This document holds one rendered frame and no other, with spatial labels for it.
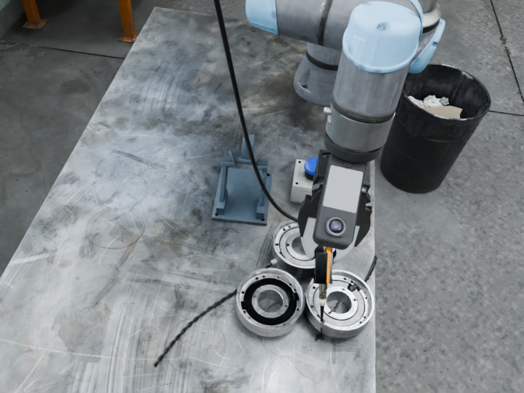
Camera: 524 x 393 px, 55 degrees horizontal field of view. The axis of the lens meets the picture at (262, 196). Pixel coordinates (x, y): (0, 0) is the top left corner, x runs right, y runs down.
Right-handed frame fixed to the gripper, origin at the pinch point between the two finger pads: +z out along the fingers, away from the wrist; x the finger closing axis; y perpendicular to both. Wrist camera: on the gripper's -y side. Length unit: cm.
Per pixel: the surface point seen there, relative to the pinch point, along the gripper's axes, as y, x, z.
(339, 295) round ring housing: 1.7, -4.3, 9.6
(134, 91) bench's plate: 45, 45, 6
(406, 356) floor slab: 45, -40, 85
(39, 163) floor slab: 99, 108, 80
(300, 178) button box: 22.3, 4.9, 3.8
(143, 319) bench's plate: -7.3, 25.0, 12.9
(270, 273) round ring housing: 2.4, 7.1, 8.1
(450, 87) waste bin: 138, -49, 37
